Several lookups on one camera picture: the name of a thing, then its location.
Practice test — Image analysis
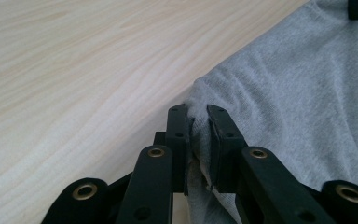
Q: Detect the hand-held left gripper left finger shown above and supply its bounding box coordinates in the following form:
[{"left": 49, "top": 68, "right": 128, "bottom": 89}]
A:
[{"left": 153, "top": 104, "right": 195, "bottom": 196}]

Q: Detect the grey garment with white stripe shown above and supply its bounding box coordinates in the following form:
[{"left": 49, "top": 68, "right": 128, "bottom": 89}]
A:
[{"left": 185, "top": 0, "right": 358, "bottom": 224}]

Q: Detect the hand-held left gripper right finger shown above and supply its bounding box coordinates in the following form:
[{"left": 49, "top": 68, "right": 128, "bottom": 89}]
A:
[{"left": 206, "top": 105, "right": 248, "bottom": 192}]

